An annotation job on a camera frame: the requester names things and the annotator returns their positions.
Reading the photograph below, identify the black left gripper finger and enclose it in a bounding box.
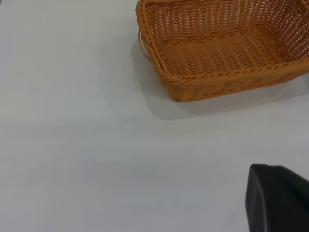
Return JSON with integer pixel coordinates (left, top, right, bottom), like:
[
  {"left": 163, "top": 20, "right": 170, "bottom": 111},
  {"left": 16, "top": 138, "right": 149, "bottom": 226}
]
[{"left": 245, "top": 163, "right": 309, "bottom": 232}]

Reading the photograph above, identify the orange wicker basket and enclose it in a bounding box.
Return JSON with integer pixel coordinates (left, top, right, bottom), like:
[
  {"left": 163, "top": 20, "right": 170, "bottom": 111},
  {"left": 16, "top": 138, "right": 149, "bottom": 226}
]
[{"left": 135, "top": 0, "right": 309, "bottom": 102}]

